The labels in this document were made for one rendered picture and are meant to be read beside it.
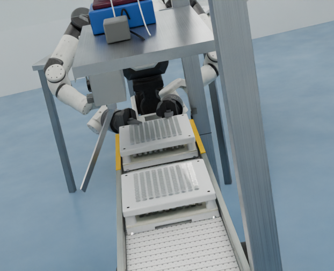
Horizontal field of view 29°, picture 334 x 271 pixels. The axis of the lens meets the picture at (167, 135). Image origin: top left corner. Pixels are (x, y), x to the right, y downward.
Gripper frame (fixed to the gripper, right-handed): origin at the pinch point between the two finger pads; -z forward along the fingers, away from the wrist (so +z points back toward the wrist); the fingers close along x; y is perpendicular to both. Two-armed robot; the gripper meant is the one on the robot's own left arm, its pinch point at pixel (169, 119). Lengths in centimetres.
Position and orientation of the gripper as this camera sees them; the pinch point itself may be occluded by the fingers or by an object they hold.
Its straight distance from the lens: 228.2
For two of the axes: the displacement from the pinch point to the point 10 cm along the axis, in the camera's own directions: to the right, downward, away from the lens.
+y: -9.8, 1.5, 1.2
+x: 1.8, 9.3, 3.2
